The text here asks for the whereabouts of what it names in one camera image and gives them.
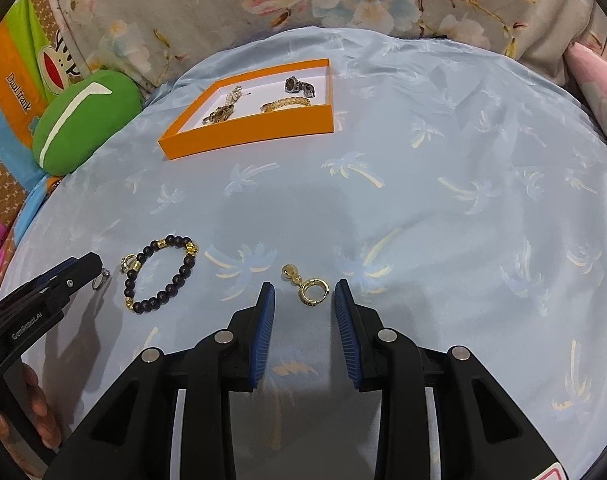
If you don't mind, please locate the black bead bracelet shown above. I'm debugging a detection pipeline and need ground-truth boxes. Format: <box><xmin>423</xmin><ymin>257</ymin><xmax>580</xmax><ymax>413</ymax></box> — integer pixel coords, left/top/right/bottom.
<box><xmin>122</xmin><ymin>234</ymin><xmax>200</xmax><ymax>316</ymax></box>

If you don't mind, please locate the gold charm hoop earring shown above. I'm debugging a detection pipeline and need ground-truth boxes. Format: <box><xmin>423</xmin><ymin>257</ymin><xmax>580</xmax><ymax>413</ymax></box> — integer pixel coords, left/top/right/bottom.
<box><xmin>282</xmin><ymin>263</ymin><xmax>329</xmax><ymax>307</ymax></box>

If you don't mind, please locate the small gold wristwatch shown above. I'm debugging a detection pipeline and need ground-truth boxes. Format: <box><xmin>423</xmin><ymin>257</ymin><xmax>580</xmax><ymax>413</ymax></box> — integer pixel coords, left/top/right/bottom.
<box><xmin>202</xmin><ymin>104</ymin><xmax>234</xmax><ymax>125</ymax></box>

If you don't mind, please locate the gold chain bangle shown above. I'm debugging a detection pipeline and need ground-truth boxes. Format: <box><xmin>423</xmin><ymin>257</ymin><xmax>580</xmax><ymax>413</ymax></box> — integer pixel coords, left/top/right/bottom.
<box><xmin>260</xmin><ymin>96</ymin><xmax>312</xmax><ymax>113</ymax></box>

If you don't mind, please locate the silver steel wristwatch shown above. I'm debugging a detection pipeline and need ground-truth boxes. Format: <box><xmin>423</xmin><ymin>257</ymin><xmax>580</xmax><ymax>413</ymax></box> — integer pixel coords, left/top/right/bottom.
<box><xmin>284</xmin><ymin>76</ymin><xmax>315</xmax><ymax>99</ymax></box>

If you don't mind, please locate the orange jewelry box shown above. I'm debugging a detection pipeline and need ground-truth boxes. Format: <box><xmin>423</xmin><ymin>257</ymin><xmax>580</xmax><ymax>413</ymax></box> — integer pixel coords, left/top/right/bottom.
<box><xmin>158</xmin><ymin>58</ymin><xmax>334</xmax><ymax>159</ymax></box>

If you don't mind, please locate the person left hand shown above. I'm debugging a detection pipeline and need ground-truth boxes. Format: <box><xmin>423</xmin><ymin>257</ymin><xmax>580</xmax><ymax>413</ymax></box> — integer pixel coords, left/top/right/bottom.
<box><xmin>0</xmin><ymin>363</ymin><xmax>62</xmax><ymax>450</ymax></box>

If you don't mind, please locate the green plush pillow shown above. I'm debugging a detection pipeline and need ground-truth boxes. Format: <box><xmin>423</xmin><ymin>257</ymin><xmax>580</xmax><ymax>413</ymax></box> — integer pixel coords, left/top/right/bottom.
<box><xmin>32</xmin><ymin>70</ymin><xmax>142</xmax><ymax>177</ymax></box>

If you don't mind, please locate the light blue palm bedsheet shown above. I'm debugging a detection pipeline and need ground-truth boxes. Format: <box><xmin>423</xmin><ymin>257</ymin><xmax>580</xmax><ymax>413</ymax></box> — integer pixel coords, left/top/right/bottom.
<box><xmin>2</xmin><ymin>28</ymin><xmax>607</xmax><ymax>479</ymax></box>

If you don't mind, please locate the colourful cartoon cushion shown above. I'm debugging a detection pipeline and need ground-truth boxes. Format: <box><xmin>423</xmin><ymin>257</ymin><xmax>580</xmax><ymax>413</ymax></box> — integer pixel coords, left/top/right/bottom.
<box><xmin>0</xmin><ymin>0</ymin><xmax>90</xmax><ymax>302</ymax></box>

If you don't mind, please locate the grey floral blanket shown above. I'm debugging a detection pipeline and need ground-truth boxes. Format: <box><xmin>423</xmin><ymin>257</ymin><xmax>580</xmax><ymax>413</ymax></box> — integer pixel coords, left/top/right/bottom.
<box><xmin>46</xmin><ymin>0</ymin><xmax>607</xmax><ymax>90</ymax></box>

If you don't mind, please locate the pink plush toy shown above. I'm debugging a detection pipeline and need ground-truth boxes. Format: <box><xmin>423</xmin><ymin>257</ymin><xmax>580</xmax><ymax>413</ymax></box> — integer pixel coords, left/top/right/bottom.
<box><xmin>565</xmin><ymin>44</ymin><xmax>607</xmax><ymax>137</ymax></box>

